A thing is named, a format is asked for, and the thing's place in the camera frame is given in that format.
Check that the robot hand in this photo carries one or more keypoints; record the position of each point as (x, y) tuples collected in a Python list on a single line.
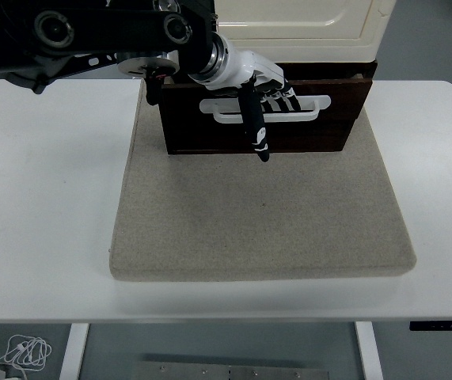
[(245, 65)]

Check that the dark wooden drawer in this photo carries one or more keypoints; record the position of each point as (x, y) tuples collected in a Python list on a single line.
[(194, 134)]

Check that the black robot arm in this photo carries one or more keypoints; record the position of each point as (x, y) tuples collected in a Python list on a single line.
[(111, 27)]

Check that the cream plastic cabinet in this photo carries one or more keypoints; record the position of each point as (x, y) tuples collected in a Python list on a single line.
[(308, 49)]

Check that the dark wooden drawer case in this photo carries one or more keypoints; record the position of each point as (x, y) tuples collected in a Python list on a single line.
[(371, 68)]

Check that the beige fabric mat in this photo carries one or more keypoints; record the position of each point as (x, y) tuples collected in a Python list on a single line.
[(249, 221)]

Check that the grey metal plate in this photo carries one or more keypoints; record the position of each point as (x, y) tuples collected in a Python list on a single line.
[(229, 372)]

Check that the white table leg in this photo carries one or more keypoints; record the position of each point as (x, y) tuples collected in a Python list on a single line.
[(74, 352), (368, 352)]

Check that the black table control panel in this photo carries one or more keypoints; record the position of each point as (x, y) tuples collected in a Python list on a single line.
[(443, 325)]

